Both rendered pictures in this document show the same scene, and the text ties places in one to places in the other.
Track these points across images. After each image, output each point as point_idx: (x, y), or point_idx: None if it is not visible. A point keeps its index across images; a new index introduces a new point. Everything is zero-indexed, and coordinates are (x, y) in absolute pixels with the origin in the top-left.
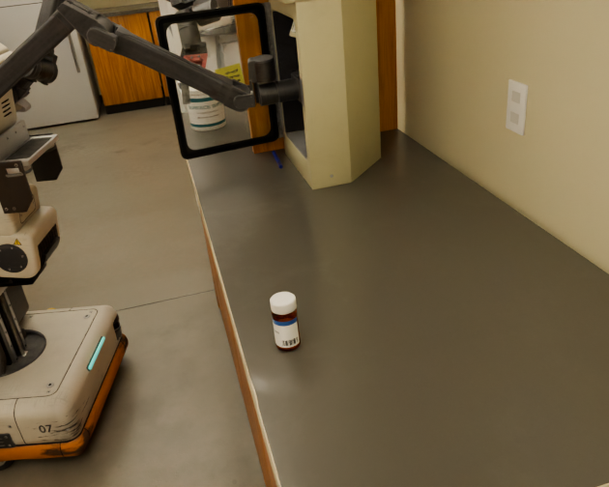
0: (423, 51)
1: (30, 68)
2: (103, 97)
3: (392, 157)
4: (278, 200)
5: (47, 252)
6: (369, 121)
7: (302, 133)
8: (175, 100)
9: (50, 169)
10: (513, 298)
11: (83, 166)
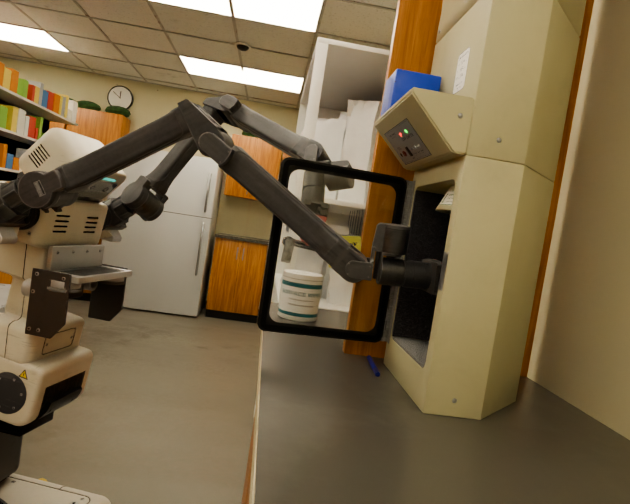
0: (588, 285)
1: (122, 163)
2: (208, 301)
3: (532, 405)
4: (372, 412)
5: (55, 401)
6: (515, 344)
7: (413, 341)
8: (273, 253)
9: (108, 307)
10: None
11: (164, 350)
